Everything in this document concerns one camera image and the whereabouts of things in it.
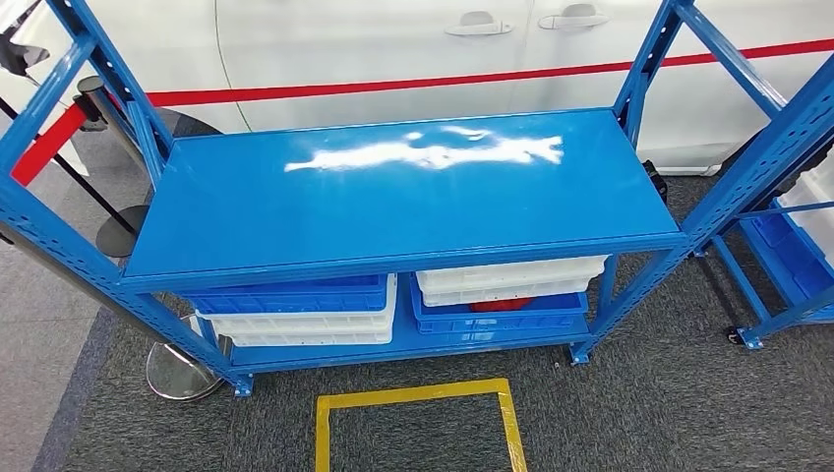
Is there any blue metal shelf rack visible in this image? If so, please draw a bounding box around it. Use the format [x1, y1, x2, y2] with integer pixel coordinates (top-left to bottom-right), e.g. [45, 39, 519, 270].
[0, 0, 834, 400]

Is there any white plastic crate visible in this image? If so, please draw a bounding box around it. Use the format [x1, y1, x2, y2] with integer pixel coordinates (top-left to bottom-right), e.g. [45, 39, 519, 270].
[415, 255, 609, 296]
[421, 277, 592, 308]
[195, 273, 398, 337]
[776, 167, 834, 268]
[224, 324, 394, 348]

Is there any red item in crate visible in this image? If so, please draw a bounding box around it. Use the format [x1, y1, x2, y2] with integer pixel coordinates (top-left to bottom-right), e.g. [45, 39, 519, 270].
[470, 297, 534, 314]

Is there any blue plastic crate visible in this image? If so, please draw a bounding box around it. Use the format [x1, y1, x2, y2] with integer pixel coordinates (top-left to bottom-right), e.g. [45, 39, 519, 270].
[408, 276, 590, 336]
[748, 211, 834, 301]
[184, 273, 390, 317]

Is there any red barrier belt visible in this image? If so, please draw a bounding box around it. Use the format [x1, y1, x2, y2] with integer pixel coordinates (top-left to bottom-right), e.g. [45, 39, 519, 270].
[11, 37, 834, 188]

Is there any white car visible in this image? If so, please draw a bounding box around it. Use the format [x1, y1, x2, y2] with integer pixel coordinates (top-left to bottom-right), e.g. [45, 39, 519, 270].
[0, 0, 834, 177]

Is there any small black device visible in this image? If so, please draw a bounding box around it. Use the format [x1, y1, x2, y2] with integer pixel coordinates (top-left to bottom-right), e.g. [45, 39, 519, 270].
[641, 159, 670, 202]

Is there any blue rack on casters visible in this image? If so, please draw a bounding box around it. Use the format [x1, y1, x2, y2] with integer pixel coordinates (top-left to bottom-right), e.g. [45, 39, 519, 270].
[706, 146, 834, 352]

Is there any chrome stanchion post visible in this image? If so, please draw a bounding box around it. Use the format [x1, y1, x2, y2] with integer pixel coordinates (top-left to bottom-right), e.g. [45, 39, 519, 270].
[0, 76, 234, 402]

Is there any black stanchion post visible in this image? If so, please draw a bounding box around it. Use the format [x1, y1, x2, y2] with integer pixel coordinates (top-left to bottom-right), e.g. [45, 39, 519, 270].
[0, 97, 152, 260]

